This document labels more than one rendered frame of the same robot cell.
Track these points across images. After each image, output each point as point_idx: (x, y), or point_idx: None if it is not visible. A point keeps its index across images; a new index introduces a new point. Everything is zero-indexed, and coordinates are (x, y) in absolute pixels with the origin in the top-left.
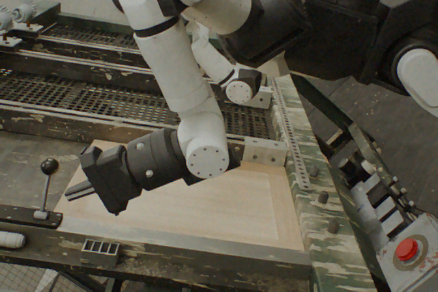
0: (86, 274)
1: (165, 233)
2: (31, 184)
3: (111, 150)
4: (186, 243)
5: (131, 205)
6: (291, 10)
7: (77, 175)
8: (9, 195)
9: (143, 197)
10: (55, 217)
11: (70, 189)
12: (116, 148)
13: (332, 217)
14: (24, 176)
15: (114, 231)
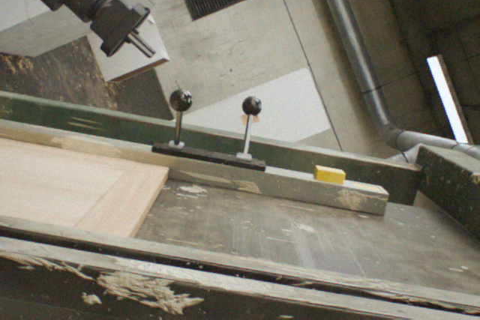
0: None
1: (28, 129)
2: (214, 220)
3: (125, 1)
4: (7, 122)
5: (49, 168)
6: None
7: (138, 206)
8: (236, 210)
9: (23, 173)
10: (160, 145)
11: (151, 48)
12: None
13: None
14: (235, 232)
15: (90, 137)
